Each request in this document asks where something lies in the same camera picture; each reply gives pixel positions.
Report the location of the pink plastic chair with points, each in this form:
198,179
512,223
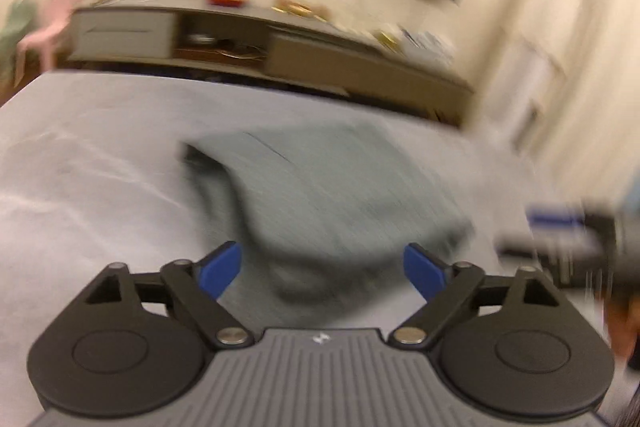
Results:
52,24

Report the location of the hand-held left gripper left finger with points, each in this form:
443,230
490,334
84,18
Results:
220,269

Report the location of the gold tissue box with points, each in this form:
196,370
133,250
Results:
389,39

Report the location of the white standing air conditioner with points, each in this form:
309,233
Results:
545,57

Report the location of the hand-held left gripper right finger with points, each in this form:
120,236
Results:
425,272

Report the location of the gold bowl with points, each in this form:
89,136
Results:
300,8

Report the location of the green plastic chair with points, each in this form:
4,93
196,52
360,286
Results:
17,32

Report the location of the grey pants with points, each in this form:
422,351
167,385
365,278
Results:
325,197

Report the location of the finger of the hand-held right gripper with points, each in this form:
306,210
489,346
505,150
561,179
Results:
540,246
555,216

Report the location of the metal bowl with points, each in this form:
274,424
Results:
201,40

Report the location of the grey TV cabinet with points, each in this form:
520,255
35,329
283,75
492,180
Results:
350,67

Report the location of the white storage box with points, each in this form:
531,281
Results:
427,47

